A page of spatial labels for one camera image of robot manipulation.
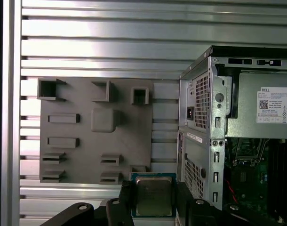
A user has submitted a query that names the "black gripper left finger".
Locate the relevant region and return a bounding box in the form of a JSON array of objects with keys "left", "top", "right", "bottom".
[{"left": 41, "top": 181, "right": 135, "bottom": 226}]

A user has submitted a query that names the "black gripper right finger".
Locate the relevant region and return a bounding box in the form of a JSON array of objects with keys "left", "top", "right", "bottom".
[{"left": 175, "top": 181, "right": 259, "bottom": 226}]

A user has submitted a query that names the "silver CPU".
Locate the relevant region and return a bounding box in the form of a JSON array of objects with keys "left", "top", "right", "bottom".
[{"left": 130, "top": 172, "right": 177, "bottom": 218}]

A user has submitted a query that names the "CPU socket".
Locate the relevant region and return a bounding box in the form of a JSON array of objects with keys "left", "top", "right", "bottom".
[{"left": 232, "top": 164, "right": 262, "bottom": 190}]

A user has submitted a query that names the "green motherboard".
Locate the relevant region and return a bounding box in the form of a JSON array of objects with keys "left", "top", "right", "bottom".
[{"left": 224, "top": 137, "right": 287, "bottom": 226}]

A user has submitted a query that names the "grey parts rack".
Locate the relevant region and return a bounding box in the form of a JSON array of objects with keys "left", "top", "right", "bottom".
[{"left": 37, "top": 77, "right": 155, "bottom": 185}]

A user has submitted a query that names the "metal socket cover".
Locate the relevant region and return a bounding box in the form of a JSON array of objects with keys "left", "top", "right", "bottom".
[{"left": 234, "top": 138, "right": 269, "bottom": 166}]

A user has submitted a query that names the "black PC case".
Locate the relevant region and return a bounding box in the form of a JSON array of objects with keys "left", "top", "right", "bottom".
[{"left": 176, "top": 45, "right": 287, "bottom": 226}]

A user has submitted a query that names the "grey power supply unit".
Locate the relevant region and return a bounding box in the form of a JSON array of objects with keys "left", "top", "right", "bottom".
[{"left": 224, "top": 70, "right": 287, "bottom": 139}]

